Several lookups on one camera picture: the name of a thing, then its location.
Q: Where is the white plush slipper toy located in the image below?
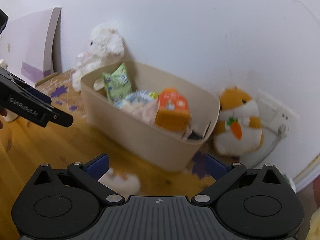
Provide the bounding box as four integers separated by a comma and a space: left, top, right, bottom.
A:
98, 168, 141, 199

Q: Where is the orange vitamin bottle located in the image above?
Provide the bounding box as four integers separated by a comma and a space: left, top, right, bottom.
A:
155, 88, 191, 132

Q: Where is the beige plush sock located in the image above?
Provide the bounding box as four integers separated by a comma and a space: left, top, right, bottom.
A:
120, 101, 158, 125

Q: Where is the green snack packet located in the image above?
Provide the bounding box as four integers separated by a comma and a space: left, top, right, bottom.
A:
102, 62, 132, 103

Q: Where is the blue white snack packet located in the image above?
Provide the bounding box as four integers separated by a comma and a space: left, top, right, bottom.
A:
114, 90, 159, 109

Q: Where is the orange hamster plush with carrot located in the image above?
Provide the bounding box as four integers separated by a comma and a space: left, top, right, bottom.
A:
213, 87, 264, 157

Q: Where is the beige plastic storage bin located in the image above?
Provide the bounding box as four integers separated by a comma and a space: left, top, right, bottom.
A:
81, 61, 220, 172

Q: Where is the white plush lamb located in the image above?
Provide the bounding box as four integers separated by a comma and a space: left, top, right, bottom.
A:
72, 24, 125, 92

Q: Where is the white power cable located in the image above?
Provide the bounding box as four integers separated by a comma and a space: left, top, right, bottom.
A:
247, 123, 288, 169

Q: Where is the white wall socket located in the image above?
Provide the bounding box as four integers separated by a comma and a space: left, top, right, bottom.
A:
256, 90, 300, 134

